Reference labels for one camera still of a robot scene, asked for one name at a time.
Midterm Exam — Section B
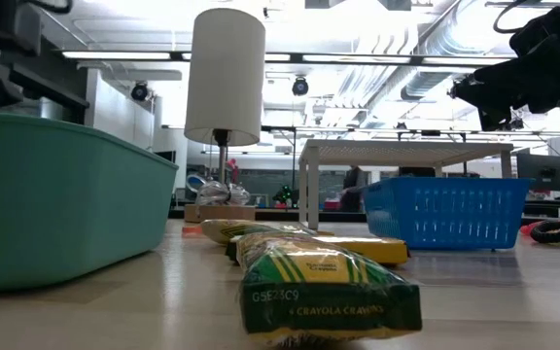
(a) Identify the dark metal frame structure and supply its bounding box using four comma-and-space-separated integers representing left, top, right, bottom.
21, 62, 90, 123

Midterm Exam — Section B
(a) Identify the yellow crayon box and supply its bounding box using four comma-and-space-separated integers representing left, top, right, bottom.
225, 234, 411, 267

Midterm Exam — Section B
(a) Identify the person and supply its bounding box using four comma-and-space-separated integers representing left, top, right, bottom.
340, 165, 367, 213

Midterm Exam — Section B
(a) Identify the bundled clear lamp cord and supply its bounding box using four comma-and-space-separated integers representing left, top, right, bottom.
194, 179, 252, 206

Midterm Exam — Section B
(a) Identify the white lamp with wooden base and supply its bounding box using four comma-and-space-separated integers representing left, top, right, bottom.
183, 7, 267, 225

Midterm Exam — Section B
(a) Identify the round blue rimmed object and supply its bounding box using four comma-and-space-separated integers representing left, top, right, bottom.
186, 173, 208, 194

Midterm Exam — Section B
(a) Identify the black coil hair tie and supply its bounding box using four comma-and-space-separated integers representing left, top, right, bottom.
530, 219, 560, 244

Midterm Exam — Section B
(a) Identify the small lit green tree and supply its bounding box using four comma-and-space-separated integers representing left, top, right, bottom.
273, 184, 295, 208

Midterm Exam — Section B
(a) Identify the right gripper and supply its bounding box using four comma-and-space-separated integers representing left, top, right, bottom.
447, 0, 560, 132

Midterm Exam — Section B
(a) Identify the teal plastic tray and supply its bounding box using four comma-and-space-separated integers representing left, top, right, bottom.
0, 111, 180, 292

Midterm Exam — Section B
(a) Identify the silver ceiling duct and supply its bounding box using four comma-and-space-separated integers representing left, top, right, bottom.
365, 18, 505, 113

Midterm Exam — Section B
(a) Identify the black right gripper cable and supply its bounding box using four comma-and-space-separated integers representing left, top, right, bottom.
492, 0, 529, 34

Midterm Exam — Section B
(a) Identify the white perforated metal shelf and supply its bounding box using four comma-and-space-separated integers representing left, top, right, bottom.
297, 139, 515, 231

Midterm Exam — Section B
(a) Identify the blue plastic basket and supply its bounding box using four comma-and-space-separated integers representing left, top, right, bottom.
361, 176, 534, 252

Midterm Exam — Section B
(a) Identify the dark computer monitor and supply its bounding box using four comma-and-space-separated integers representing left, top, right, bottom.
516, 153, 560, 193

